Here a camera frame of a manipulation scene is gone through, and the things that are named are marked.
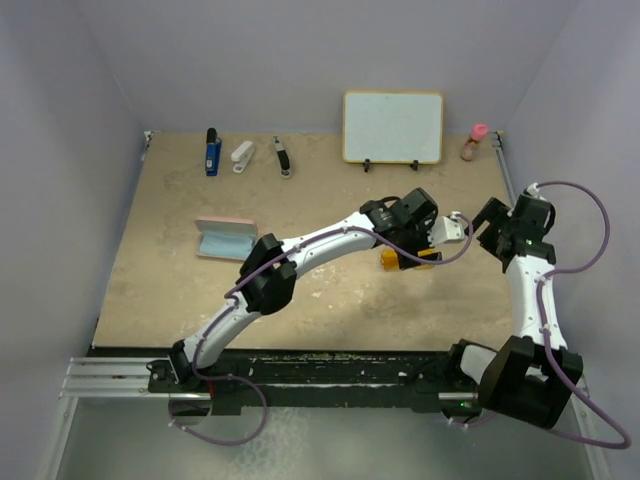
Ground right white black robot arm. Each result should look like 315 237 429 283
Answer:
444 194 583 430

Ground white stapler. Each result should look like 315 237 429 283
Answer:
231 141 255 174

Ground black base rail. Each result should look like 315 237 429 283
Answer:
147 349 481 418

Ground pink capped small bottle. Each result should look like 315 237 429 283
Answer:
460 123 489 161

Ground orange sunglasses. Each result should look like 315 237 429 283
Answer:
380 248 442 271

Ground blue cleaning cloth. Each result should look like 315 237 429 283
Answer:
197 232 254 260

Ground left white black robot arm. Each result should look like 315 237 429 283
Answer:
169 188 438 392

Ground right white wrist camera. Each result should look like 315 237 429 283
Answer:
523 182 545 201

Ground small whiteboard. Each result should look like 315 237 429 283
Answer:
342 90 444 166

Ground aluminium frame rail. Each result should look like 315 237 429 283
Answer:
59 129 611 480

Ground blue black stapler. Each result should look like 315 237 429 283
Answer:
205 127 222 177

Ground pink glasses case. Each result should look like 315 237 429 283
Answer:
195 217 258 261

